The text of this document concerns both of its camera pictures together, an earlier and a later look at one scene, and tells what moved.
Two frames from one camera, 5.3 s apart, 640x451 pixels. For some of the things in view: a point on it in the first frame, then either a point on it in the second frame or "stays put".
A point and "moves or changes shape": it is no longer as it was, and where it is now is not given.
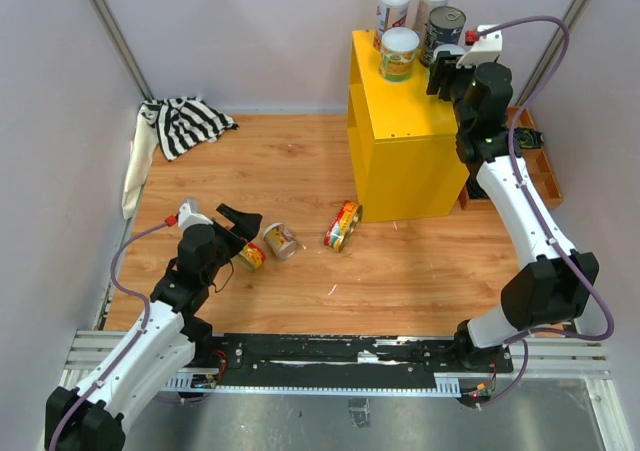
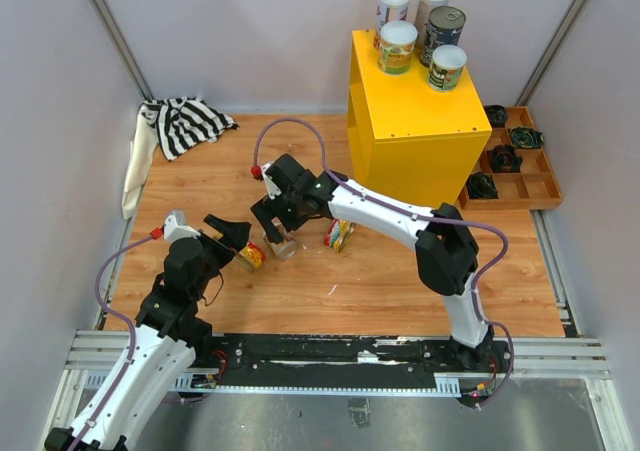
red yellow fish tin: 251,257 stays put
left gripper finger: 240,220 → 222,225
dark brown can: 444,27 stays put
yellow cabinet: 402,140 stays put
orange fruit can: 280,240 stays put
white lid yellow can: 398,50 moves or changes shape
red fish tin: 343,225 stays put
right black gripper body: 455,80 → 286,208
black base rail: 339,362 stays put
